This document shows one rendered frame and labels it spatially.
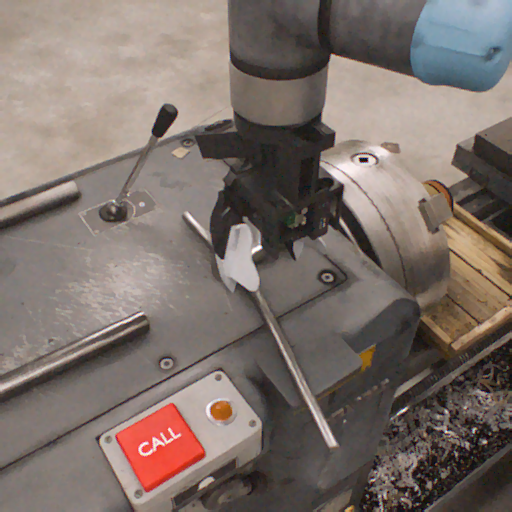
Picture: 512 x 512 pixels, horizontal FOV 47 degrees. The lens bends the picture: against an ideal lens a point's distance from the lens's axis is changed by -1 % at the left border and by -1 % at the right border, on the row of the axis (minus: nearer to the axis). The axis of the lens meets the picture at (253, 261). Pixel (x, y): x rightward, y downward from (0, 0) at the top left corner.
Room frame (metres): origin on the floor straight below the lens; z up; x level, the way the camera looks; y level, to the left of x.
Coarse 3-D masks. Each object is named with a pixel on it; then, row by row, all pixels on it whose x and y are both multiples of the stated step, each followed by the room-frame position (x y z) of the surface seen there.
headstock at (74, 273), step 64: (192, 128) 0.75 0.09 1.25; (192, 192) 0.59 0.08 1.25; (0, 256) 0.48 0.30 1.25; (64, 256) 0.48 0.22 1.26; (128, 256) 0.48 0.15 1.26; (192, 256) 0.48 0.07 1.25; (320, 256) 0.48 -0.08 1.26; (0, 320) 0.38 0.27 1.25; (64, 320) 0.38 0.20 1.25; (192, 320) 0.38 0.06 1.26; (256, 320) 0.38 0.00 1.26; (320, 320) 0.38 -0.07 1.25; (384, 320) 0.39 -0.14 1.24; (64, 384) 0.30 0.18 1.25; (128, 384) 0.30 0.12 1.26; (256, 384) 0.31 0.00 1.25; (384, 384) 0.39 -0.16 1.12; (0, 448) 0.24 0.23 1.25; (64, 448) 0.24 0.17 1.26; (320, 448) 0.34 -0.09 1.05
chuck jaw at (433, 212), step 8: (432, 200) 0.65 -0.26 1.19; (440, 200) 0.66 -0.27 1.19; (424, 208) 0.62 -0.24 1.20; (432, 208) 0.63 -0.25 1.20; (440, 208) 0.65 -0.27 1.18; (448, 208) 0.65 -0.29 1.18; (424, 216) 0.61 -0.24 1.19; (432, 216) 0.62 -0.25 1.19; (440, 216) 0.64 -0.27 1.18; (448, 216) 0.64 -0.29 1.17; (432, 224) 0.61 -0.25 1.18; (432, 232) 0.60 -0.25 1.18
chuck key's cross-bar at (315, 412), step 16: (192, 224) 0.51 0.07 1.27; (208, 240) 0.49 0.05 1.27; (256, 304) 0.40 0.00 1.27; (272, 320) 0.37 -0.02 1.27; (272, 336) 0.36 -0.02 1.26; (288, 352) 0.33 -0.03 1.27; (288, 368) 0.32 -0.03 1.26; (304, 384) 0.30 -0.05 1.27; (304, 400) 0.28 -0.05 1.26; (320, 416) 0.26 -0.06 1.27; (320, 432) 0.25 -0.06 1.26; (336, 448) 0.24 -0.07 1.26
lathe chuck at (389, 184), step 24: (336, 144) 0.77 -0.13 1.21; (360, 144) 0.74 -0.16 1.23; (360, 168) 0.67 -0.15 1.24; (384, 168) 0.67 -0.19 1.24; (408, 168) 0.67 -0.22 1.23; (384, 192) 0.63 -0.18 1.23; (408, 192) 0.63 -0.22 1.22; (384, 216) 0.59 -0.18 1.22; (408, 216) 0.60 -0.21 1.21; (408, 240) 0.57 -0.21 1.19; (432, 240) 0.59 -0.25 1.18; (408, 264) 0.55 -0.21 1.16; (432, 264) 0.57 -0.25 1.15; (408, 288) 0.53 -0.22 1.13; (432, 288) 0.56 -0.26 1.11
